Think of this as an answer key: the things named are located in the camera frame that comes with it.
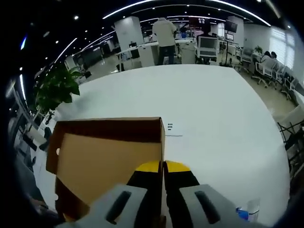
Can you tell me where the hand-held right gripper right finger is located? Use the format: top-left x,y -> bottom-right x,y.
164,160 -> 254,228

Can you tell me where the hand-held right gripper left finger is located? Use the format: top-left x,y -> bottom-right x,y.
57,160 -> 164,228

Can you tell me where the brown cardboard shoe box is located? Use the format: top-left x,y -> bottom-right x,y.
46,116 -> 166,223

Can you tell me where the white office chair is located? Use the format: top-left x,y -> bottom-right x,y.
196,35 -> 219,65

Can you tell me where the black wall television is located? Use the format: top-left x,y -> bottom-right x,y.
225,20 -> 238,33

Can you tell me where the white spray bottle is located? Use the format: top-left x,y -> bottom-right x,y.
247,199 -> 261,220

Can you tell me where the long curved ceiling light strip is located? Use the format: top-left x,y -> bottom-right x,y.
102,0 -> 271,26

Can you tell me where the green potted plant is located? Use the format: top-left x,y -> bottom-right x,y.
35,66 -> 83,112

